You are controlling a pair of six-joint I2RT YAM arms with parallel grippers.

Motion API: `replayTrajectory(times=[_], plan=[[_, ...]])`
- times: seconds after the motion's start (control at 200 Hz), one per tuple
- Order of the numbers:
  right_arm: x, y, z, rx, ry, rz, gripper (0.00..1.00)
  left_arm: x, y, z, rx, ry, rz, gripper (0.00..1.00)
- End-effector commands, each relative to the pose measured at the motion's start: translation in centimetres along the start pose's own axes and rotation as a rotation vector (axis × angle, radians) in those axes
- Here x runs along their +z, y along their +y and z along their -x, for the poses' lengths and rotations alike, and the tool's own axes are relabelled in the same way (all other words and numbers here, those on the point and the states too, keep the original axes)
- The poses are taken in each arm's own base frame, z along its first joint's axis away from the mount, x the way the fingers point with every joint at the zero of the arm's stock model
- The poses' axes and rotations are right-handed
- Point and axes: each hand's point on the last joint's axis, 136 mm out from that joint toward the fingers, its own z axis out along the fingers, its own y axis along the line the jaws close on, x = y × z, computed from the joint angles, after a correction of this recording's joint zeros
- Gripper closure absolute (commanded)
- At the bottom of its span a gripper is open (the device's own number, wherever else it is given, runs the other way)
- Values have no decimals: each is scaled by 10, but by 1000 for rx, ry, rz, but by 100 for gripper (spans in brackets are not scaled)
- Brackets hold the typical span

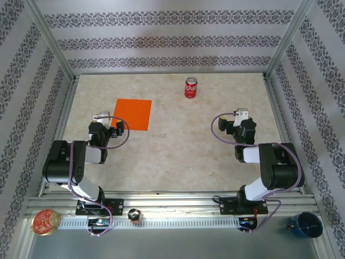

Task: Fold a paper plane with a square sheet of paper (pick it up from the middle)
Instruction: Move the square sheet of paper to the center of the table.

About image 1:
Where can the orange paper sheet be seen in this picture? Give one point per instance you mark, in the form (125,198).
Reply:
(134,113)

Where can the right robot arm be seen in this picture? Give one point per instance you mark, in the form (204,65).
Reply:
(280,170)

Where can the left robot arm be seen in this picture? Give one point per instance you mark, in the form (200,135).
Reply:
(63,162)

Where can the red soda can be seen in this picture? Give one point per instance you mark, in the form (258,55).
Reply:
(191,90)

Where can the small dark brown knob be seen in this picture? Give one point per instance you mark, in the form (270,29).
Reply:
(134,215)

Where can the small circuit board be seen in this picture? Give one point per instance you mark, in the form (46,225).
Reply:
(99,222)
(247,221)

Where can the round gold red tin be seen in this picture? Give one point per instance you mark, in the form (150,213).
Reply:
(44,222)

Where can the blue enamel mug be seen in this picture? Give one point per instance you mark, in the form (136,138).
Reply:
(306,225)

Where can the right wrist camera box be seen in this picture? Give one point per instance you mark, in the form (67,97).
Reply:
(240,117)

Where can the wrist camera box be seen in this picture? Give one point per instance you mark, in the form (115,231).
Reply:
(240,117)
(102,116)

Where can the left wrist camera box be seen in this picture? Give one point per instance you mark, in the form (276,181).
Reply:
(102,116)

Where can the aluminium side rail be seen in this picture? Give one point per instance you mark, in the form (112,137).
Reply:
(58,135)
(285,135)

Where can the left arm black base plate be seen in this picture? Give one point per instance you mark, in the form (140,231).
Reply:
(116,206)

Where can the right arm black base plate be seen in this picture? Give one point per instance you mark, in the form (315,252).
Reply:
(227,206)

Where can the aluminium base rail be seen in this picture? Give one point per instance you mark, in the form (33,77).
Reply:
(175,203)

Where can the aluminium frame post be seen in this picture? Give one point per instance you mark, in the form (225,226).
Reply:
(48,37)
(288,37)

